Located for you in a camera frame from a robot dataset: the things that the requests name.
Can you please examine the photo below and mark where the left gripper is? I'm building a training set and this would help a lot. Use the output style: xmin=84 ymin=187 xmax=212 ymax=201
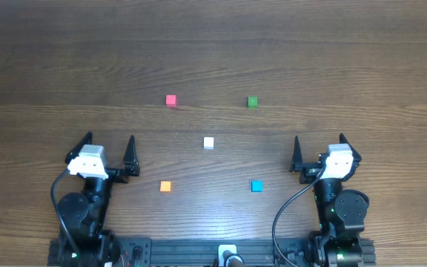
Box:
xmin=64 ymin=131 xmax=141 ymax=185

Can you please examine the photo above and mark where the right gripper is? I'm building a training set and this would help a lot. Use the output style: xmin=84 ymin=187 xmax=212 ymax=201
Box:
xmin=289 ymin=133 xmax=363 ymax=185

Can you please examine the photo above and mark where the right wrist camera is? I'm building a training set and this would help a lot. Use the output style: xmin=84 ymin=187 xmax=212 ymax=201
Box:
xmin=320 ymin=143 xmax=354 ymax=182

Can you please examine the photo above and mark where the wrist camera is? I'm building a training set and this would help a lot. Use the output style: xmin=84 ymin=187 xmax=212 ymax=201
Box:
xmin=67 ymin=144 xmax=109 ymax=180
xmin=320 ymin=143 xmax=354 ymax=182

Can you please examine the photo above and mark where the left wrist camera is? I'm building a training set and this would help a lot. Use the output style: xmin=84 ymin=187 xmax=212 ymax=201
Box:
xmin=67 ymin=144 xmax=109 ymax=180

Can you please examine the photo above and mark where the mounting rail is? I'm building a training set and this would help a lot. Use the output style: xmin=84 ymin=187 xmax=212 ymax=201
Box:
xmin=48 ymin=237 xmax=377 ymax=267

